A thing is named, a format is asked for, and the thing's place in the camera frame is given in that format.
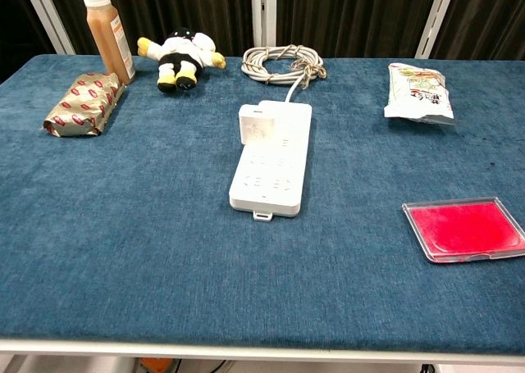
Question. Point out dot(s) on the white power strip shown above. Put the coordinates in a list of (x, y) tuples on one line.
[(266, 176)]

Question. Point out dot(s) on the white plug adapter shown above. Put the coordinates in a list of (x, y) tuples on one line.
[(256, 125)]

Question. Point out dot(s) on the blue table cloth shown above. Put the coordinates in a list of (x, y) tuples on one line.
[(164, 246)]

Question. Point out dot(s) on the black white yellow plush toy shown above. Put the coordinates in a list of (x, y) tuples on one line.
[(180, 57)]

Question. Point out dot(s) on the white printed snack bag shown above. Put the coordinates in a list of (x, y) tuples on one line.
[(418, 94)]

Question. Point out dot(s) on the dark pleated curtain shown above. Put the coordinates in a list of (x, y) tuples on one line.
[(348, 12)]

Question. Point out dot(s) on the gold foil snack package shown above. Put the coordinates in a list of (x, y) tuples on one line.
[(82, 104)]

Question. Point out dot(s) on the red ink pad clear case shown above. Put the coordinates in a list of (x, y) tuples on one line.
[(463, 229)]

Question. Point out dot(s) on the orange juice bottle white cap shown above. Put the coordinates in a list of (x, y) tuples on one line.
[(108, 37)]

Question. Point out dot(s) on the orange object under table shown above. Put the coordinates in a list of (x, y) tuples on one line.
[(156, 365)]

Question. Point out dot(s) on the white upright frame post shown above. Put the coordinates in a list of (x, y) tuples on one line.
[(262, 12)]

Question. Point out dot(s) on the white slanted frame post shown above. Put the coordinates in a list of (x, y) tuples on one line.
[(436, 20), (46, 12)]

